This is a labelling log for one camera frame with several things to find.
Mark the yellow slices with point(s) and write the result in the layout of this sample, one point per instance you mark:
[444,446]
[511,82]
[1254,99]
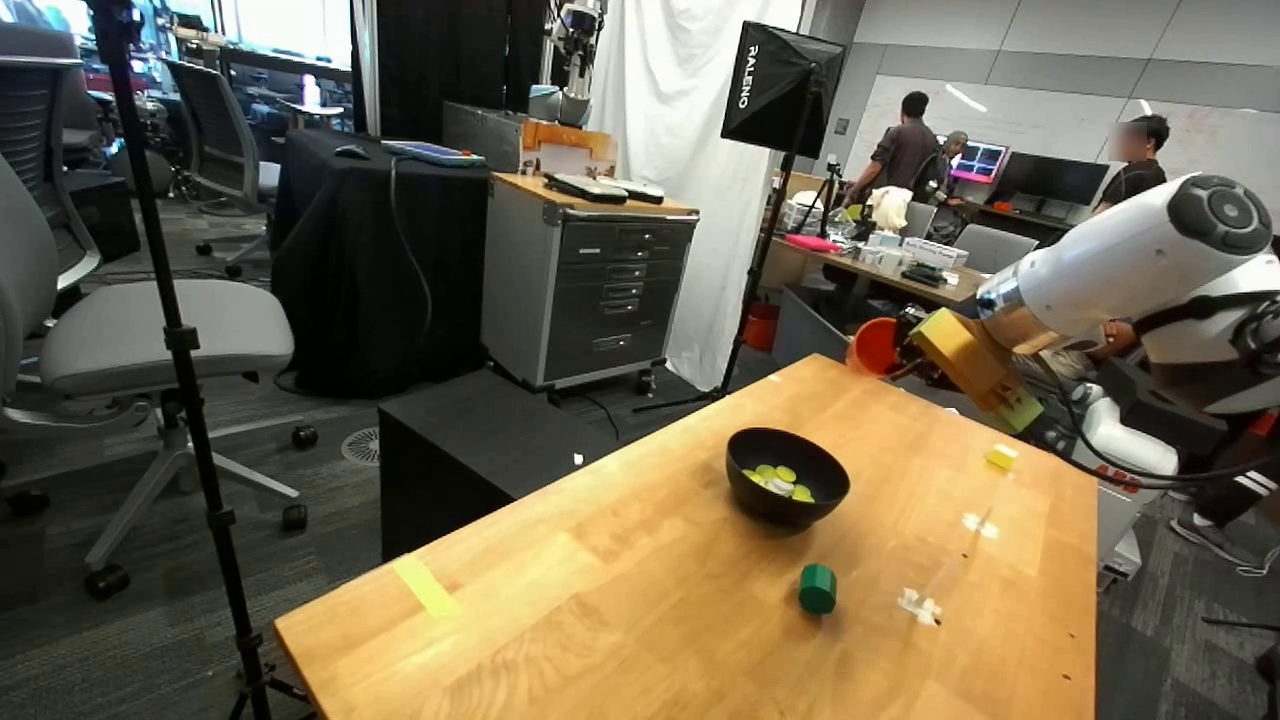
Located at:
[782,480]

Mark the orange plastic cup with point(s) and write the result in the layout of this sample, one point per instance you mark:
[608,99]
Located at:
[878,347]

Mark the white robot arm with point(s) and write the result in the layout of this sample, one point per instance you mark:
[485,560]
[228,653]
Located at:
[1186,266]

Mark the black bowl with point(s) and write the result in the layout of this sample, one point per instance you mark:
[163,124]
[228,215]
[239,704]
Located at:
[814,464]

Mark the grey drawer cabinet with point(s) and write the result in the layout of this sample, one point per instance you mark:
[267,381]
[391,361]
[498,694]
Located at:
[577,291]

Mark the black low side table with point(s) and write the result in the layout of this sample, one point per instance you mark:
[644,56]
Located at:
[468,446]

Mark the black draped table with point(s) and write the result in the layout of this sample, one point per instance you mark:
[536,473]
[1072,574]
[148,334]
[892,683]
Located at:
[378,263]

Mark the small green block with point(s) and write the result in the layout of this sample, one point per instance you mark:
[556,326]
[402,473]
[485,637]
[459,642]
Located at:
[819,591]

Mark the black softbox light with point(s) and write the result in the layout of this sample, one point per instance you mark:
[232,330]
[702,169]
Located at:
[782,91]

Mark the standing person dark shirt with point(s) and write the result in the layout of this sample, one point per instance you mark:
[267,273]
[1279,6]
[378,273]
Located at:
[907,155]

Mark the white tape patch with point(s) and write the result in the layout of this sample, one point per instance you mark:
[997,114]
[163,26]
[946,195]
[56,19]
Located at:
[921,605]

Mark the black tripod stand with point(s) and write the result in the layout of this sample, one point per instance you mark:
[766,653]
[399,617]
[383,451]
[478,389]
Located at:
[112,40]

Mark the seated person at desk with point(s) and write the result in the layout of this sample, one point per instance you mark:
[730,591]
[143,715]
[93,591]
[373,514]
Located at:
[1138,155]

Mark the white office chair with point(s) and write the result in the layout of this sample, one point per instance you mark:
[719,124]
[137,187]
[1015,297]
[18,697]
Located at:
[109,347]

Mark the yellow wrist camera mount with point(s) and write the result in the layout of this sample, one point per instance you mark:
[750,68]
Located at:
[979,371]

